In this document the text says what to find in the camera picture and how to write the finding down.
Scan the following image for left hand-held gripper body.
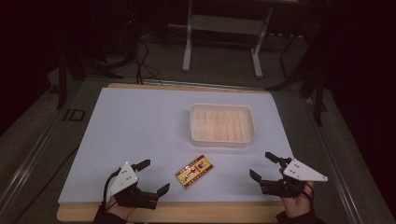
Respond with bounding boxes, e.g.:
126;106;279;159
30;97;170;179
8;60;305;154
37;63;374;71
106;161;159;210

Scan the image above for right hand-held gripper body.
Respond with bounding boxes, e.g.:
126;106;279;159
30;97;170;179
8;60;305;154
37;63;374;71
259;157;329;199

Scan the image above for yellow and red packet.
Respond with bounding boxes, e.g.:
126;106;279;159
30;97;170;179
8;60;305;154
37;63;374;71
175;154;215;191

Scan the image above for white plastic tray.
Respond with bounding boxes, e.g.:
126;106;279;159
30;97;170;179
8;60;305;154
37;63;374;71
189;103;257;148

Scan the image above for person's left hand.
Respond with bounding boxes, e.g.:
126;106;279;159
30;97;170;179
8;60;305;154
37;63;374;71
106;197;137;220

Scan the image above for person's right hand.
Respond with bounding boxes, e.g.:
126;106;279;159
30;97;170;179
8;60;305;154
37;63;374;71
280;181;315;219

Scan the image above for pale blue table mat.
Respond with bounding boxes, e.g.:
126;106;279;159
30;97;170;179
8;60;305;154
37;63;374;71
57;87;295;205

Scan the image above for black tripod stand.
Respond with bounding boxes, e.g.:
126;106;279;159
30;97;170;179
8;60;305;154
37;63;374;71
49;18;138;110
265;18;330;128

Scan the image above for white metal stand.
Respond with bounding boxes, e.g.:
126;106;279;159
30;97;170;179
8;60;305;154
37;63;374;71
181;0;276;79

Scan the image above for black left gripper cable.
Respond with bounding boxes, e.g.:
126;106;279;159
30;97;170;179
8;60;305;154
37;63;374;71
103;168;121;210

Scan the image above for grey metal floor rail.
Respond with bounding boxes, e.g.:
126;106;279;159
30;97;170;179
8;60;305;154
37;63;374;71
303;96;368;224
0;102;68;208

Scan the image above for black floor cables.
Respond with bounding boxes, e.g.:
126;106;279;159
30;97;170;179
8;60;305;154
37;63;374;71
133;36;164;86

